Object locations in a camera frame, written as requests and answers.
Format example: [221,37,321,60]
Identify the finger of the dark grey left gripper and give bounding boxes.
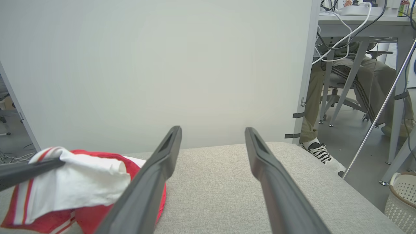
[0,158,65,179]
[0,164,65,191]

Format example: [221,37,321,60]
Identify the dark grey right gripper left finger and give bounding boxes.
[94,126,182,234]

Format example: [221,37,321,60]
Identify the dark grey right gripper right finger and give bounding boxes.
[245,127,331,234]

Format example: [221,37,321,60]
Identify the red and white jersey garment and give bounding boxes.
[0,146,167,234]

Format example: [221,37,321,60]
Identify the black and white striped sneaker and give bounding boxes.
[300,138,346,173]

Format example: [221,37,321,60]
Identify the white perforated laundry basket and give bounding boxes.
[384,172,416,234]

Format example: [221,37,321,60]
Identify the chrome metal pole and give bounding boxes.
[341,39,416,178]

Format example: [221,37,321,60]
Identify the grey office chair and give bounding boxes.
[320,42,394,125]

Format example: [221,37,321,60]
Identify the white partition panel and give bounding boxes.
[0,0,322,153]

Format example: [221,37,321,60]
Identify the seated person in olive trousers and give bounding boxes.
[299,41,416,143]

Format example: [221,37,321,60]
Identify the grey desk with slanted legs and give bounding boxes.
[317,15,416,186]

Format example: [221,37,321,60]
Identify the white power strip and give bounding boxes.
[338,5,400,17]

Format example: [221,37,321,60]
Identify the loose cables on floor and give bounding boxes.
[0,143,37,164]

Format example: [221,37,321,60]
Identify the white cable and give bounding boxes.
[312,3,372,65]

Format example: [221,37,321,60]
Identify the black cable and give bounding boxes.
[317,0,387,49]

